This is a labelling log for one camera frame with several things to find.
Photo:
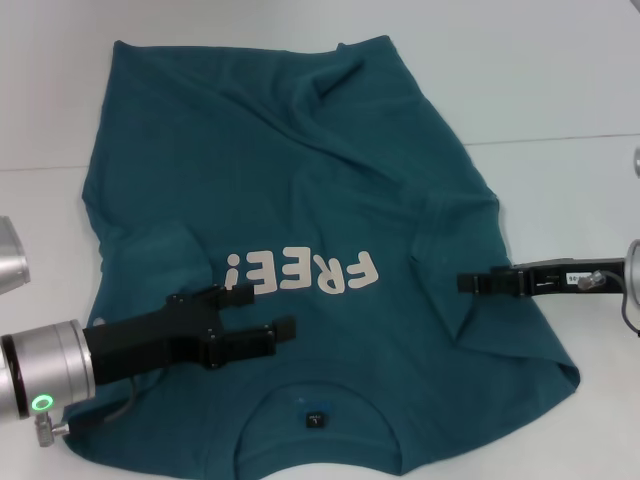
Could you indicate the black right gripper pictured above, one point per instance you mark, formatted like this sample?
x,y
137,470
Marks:
x,y
565,277

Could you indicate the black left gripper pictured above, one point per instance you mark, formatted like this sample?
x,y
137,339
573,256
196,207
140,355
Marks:
x,y
145,345

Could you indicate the teal t-shirt with FREE print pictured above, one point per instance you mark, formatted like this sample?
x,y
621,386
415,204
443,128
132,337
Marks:
x,y
260,150

